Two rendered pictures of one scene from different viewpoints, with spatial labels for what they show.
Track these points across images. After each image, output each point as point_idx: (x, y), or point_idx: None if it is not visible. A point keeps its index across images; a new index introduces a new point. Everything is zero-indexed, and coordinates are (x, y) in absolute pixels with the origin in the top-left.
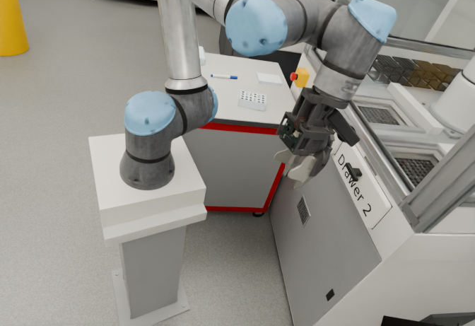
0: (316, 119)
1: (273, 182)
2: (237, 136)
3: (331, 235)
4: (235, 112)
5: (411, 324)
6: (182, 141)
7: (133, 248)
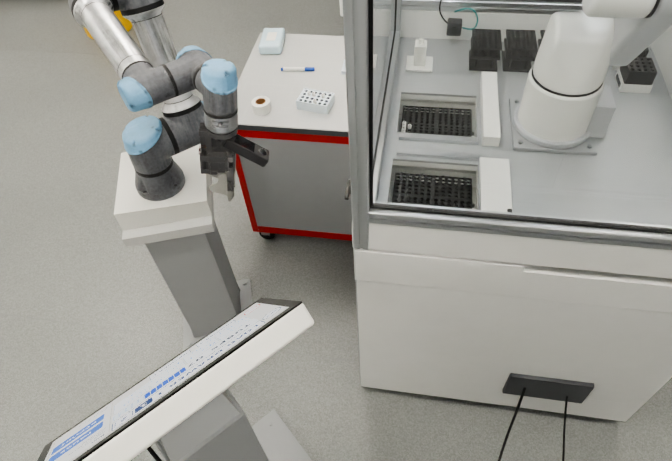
0: (214, 146)
1: None
2: (297, 146)
3: None
4: (290, 118)
5: (262, 300)
6: None
7: (160, 254)
